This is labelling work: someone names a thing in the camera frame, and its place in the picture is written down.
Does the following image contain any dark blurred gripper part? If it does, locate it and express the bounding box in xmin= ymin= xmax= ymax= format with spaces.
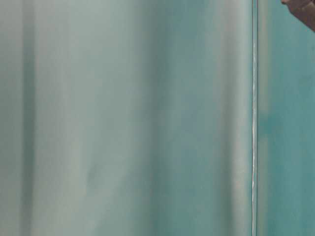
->
xmin=281 ymin=0 xmax=315 ymax=31

